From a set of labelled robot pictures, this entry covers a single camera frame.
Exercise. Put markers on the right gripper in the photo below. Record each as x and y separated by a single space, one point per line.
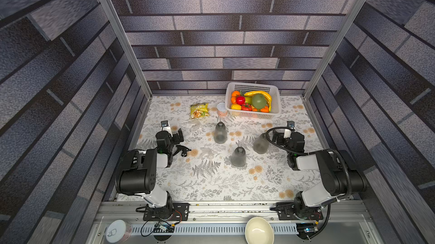
284 139

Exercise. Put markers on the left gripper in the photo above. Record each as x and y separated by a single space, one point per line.
175 137

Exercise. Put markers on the grey translucent spray bottle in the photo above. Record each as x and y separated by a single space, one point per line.
220 133
261 144
238 157

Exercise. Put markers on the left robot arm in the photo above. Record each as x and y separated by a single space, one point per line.
137 172

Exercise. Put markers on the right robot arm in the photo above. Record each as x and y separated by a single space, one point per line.
340 176

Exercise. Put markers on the white plastic basket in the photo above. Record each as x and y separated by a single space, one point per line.
235 110

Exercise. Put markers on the yellow snack bag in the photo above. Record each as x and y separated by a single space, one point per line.
199 110

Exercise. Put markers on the yellow banana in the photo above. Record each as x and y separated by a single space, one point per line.
266 109

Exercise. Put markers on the green round fruit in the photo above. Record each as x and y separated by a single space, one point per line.
258 101

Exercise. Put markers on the red apple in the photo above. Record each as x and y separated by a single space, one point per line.
240 100

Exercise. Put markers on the cream ceramic bowl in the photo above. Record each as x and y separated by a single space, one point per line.
259 231

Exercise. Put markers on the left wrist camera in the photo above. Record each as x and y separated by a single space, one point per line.
166 127

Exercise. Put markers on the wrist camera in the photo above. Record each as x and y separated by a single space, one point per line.
166 127
290 126

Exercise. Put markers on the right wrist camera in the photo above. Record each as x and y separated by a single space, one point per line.
290 126

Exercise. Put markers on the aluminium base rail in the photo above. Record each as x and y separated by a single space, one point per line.
230 218

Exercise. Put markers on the left aluminium frame post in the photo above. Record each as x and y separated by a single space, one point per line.
113 18

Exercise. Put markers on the aluminium frame post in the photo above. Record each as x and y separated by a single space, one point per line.
113 18
338 38

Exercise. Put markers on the right aluminium frame post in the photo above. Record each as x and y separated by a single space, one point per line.
338 38

